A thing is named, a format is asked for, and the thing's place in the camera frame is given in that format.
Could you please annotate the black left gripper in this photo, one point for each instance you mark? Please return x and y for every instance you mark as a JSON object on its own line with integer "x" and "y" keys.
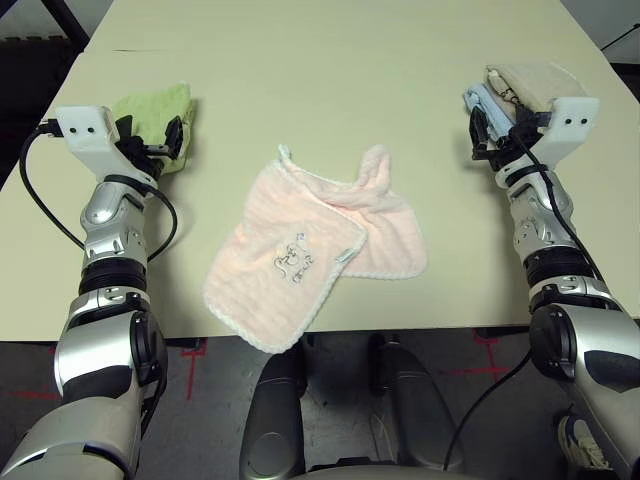
{"x": 142, "y": 155}

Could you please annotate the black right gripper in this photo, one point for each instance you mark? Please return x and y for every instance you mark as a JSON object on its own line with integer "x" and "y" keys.
{"x": 505, "y": 150}

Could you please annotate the pink towel with embroidery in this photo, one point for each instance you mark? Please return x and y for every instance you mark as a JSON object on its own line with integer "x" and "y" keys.
{"x": 280, "y": 240}

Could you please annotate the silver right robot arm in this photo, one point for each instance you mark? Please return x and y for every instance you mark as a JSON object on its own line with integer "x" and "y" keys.
{"x": 595, "y": 350}

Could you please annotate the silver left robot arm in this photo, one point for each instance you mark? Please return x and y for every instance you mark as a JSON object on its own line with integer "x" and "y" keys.
{"x": 95, "y": 350}

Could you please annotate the light blue folded towel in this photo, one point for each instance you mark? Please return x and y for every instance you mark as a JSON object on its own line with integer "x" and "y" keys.
{"x": 492, "y": 107}

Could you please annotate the green folded towel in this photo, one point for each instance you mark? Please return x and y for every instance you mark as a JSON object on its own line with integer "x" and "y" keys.
{"x": 150, "y": 107}

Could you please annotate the beige folded towel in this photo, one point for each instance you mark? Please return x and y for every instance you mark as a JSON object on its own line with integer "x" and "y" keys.
{"x": 540, "y": 82}

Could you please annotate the black slanted stand leg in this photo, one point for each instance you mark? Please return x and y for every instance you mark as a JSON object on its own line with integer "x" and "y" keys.
{"x": 65, "y": 22}

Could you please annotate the thin black stand leg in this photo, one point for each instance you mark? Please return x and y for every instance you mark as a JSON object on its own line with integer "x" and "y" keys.
{"x": 621, "y": 42}

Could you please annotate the white sneaker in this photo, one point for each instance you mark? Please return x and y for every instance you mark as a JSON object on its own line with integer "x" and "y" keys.
{"x": 585, "y": 445}

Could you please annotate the beige robot waist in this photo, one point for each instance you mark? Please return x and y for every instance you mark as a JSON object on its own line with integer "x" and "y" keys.
{"x": 375, "y": 475}

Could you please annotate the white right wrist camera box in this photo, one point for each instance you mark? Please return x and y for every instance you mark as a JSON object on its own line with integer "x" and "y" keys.
{"x": 572, "y": 122}

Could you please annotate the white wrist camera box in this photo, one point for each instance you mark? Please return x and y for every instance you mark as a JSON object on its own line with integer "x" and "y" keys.
{"x": 572, "y": 122}
{"x": 82, "y": 130}

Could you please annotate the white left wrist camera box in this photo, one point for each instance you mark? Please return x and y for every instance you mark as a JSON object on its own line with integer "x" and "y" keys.
{"x": 82, "y": 130}

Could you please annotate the black table frame bar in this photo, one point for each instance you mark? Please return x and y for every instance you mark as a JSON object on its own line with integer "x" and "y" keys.
{"x": 192, "y": 344}
{"x": 500, "y": 332}

